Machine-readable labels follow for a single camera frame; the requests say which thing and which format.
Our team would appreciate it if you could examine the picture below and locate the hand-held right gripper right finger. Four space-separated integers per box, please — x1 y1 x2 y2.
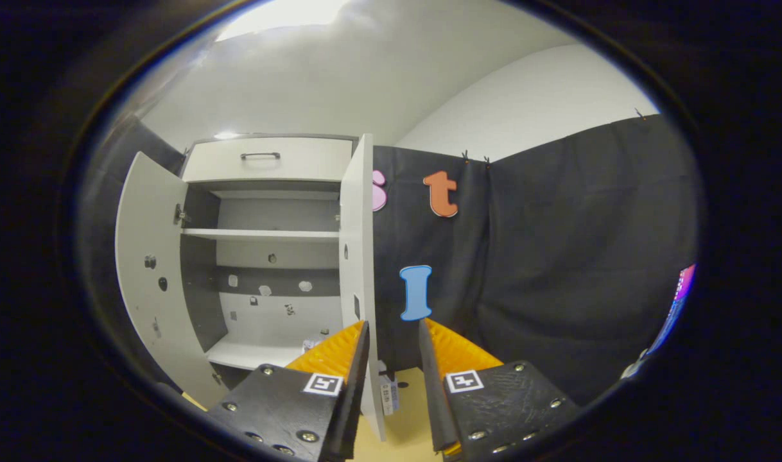
419 318 581 459

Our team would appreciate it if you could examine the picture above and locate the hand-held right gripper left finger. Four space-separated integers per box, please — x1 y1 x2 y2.
205 320 371 461

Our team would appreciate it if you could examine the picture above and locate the white shoe cabinet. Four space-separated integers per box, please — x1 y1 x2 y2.
115 133 388 443

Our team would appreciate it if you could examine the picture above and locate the white shoe cabinet door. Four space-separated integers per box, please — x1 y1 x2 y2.
338 133 388 442
115 151 228 408

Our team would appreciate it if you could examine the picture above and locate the white cabinet shelf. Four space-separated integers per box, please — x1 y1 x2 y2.
182 228 340 243

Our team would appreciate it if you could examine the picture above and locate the white cabinet drawer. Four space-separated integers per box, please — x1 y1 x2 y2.
181 136 354 184

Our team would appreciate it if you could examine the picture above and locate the black backdrop cloth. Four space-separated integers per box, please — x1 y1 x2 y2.
76 115 700 405

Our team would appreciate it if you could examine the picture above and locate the pink and blue object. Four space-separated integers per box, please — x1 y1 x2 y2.
648 263 697 354

